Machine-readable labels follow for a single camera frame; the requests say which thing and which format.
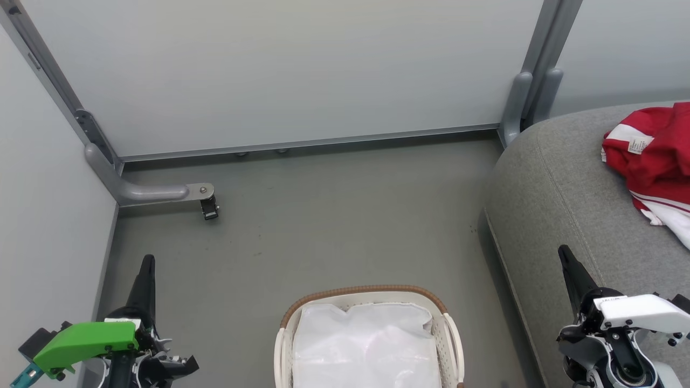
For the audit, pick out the black caster wheel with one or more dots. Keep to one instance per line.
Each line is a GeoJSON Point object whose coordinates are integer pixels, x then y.
{"type": "Point", "coordinates": [210, 209]}

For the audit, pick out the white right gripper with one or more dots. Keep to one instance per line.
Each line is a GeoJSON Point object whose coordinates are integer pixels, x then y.
{"type": "Point", "coordinates": [641, 312]}

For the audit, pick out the grey fabric sofa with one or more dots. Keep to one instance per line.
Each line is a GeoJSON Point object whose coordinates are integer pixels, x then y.
{"type": "Point", "coordinates": [550, 188]}

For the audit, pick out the white basket with brown rim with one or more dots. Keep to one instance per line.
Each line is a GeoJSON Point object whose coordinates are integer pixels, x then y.
{"type": "Point", "coordinates": [366, 296]}

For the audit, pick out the red and white garment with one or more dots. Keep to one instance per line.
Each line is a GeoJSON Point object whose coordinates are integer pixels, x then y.
{"type": "Point", "coordinates": [657, 156]}

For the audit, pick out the white bag in basket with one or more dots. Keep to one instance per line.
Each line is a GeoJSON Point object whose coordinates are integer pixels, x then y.
{"type": "Point", "coordinates": [366, 350]}

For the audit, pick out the grey partition base rail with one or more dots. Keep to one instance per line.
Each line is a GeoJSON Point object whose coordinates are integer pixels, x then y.
{"type": "Point", "coordinates": [323, 143]}

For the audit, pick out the grey partition support foot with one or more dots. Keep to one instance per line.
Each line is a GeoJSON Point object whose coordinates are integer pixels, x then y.
{"type": "Point", "coordinates": [145, 192]}

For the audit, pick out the grey bracketed partition post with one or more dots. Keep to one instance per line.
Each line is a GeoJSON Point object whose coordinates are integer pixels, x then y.
{"type": "Point", "coordinates": [46, 67]}

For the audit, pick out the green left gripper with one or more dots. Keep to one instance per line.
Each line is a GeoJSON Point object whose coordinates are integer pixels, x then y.
{"type": "Point", "coordinates": [86, 342]}

